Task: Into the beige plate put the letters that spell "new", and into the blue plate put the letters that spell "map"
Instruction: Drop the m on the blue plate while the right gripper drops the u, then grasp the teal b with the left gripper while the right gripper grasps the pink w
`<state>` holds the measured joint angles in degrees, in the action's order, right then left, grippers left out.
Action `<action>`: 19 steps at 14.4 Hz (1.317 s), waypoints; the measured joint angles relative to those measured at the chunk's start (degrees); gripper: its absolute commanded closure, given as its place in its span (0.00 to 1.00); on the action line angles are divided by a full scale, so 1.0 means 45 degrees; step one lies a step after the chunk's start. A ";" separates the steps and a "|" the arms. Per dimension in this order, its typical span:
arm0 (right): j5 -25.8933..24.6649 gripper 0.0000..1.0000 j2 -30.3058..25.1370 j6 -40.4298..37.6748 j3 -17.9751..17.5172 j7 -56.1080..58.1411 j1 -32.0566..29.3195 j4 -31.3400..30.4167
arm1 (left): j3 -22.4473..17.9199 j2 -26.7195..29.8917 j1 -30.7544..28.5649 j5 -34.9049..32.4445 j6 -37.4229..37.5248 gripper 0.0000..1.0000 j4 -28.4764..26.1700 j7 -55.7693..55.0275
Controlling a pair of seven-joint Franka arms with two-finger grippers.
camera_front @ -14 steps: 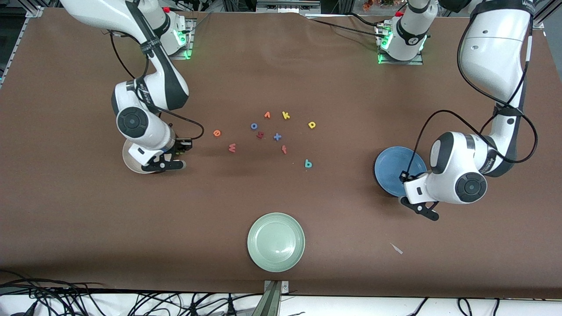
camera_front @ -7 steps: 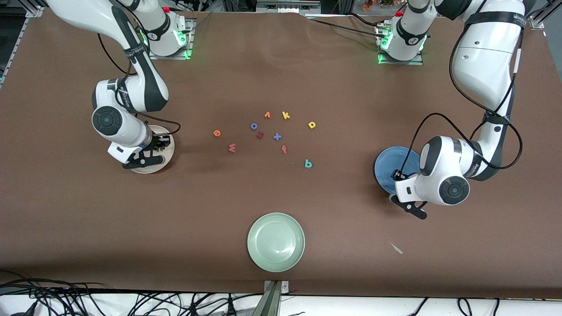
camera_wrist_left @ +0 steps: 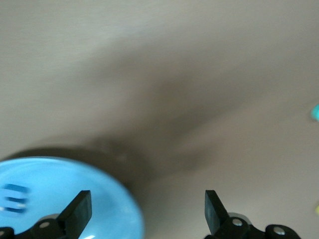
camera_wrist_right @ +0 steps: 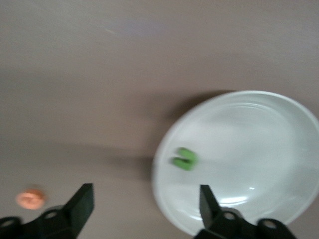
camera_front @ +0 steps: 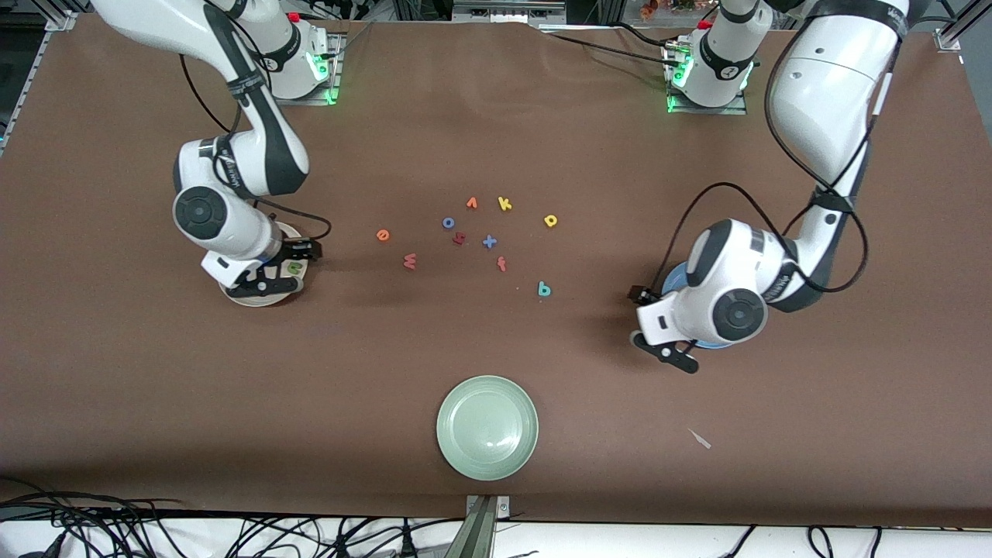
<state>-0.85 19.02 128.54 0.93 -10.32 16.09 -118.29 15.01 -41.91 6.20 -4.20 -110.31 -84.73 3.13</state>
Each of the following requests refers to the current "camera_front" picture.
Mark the aluminium frame rail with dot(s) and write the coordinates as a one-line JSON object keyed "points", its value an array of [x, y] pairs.
{"points": [[949, 35], [31, 74]]}

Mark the silver metal box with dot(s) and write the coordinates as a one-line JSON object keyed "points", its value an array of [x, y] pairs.
{"points": [[504, 12]]}

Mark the grey metal mount bracket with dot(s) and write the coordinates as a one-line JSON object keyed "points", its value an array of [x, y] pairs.
{"points": [[482, 527]]}

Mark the pale green plate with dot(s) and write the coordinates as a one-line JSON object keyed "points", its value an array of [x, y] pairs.
{"points": [[487, 428]]}

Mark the blue plate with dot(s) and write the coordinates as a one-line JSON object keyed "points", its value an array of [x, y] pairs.
{"points": [[674, 279]]}

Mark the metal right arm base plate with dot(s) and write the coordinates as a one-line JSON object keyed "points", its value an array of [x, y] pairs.
{"points": [[271, 101]]}

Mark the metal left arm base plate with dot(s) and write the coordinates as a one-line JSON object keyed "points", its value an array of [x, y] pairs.
{"points": [[697, 111]]}

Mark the beige brown plate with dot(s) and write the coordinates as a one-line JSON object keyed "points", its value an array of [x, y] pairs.
{"points": [[263, 302]]}

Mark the pink letter w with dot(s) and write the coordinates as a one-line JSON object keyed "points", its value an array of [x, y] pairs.
{"points": [[410, 261]]}

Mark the small orange red object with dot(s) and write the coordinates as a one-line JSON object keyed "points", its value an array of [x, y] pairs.
{"points": [[651, 6]]}

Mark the white paper scrap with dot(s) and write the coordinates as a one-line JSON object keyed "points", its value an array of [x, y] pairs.
{"points": [[700, 439]]}

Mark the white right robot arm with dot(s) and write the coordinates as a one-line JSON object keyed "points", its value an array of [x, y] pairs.
{"points": [[232, 225]]}

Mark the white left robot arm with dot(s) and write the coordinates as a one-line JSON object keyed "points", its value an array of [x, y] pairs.
{"points": [[829, 85]]}

